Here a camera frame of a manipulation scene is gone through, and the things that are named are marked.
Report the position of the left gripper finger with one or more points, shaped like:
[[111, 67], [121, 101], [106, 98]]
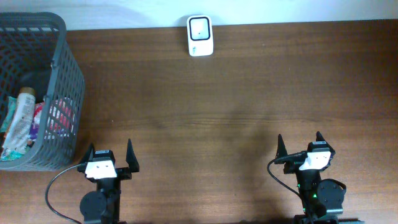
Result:
[[88, 154], [131, 158]]

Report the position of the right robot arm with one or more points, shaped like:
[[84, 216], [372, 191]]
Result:
[[321, 199]]

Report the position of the mint toilet wipes pack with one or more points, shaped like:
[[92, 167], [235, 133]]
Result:
[[10, 113]]

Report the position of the grey plastic mesh basket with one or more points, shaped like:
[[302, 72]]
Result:
[[35, 53]]

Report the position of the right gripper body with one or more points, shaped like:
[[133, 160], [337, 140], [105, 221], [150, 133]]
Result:
[[292, 167]]

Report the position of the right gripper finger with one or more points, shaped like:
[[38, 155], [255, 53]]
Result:
[[319, 136], [281, 149]]

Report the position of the white barcode scanner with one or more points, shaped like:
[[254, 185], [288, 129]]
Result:
[[200, 36]]

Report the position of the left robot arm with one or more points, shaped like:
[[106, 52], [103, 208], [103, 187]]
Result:
[[103, 204]]

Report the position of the teal Kleenex tissue pack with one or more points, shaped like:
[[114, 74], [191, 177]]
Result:
[[11, 155]]

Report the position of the white tube with tan cap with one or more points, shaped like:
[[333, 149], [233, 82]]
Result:
[[17, 134]]

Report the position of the red purple tissue pack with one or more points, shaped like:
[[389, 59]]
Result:
[[61, 119]]

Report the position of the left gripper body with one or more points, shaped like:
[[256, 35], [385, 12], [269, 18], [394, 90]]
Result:
[[123, 173]]

